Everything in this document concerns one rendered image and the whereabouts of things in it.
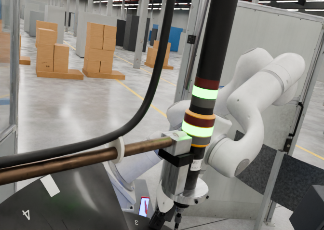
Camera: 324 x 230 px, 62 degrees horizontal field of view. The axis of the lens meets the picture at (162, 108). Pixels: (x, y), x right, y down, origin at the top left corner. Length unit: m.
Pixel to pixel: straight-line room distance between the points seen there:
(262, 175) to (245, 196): 0.54
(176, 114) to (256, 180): 1.43
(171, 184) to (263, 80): 0.44
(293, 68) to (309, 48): 1.80
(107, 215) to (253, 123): 0.37
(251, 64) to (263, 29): 1.44
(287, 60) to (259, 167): 1.63
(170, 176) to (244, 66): 0.66
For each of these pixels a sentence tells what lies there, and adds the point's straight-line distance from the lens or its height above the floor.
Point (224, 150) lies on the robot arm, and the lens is 0.59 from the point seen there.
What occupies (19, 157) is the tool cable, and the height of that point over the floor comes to 1.55.
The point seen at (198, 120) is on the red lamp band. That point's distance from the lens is 0.36.
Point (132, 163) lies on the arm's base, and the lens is 1.15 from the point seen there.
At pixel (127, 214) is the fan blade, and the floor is 1.21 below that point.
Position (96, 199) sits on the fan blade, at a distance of 0.48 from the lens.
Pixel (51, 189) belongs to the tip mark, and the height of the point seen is 1.42.
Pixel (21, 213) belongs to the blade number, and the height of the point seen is 1.40.
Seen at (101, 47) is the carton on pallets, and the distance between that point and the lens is 8.58.
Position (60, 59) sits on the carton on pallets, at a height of 0.52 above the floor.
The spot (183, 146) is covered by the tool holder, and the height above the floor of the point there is 1.53.
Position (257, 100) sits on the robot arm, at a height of 1.55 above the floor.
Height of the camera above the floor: 1.67
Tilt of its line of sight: 16 degrees down
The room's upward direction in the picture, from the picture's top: 10 degrees clockwise
